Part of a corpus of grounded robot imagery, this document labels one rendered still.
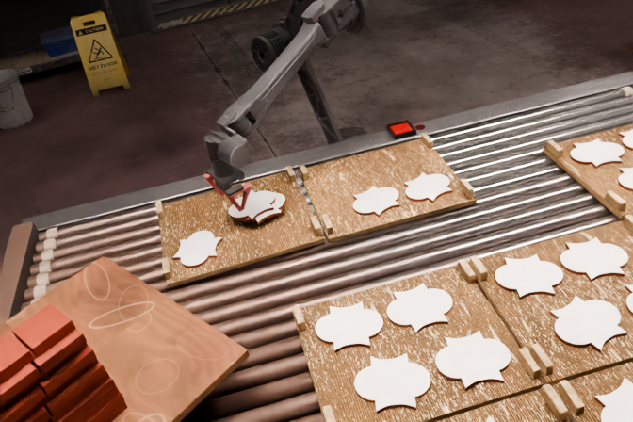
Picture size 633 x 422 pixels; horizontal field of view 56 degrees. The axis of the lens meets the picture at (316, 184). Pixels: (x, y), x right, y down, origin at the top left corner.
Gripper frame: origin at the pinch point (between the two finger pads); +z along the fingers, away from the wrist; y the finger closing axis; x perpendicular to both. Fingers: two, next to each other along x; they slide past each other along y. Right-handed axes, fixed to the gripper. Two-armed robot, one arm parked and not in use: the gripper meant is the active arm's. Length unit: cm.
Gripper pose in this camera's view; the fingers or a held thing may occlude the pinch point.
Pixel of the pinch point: (232, 200)
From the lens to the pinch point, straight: 159.9
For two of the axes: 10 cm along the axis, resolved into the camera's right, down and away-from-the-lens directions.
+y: -5.9, -3.9, 7.1
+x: -8.0, 4.2, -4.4
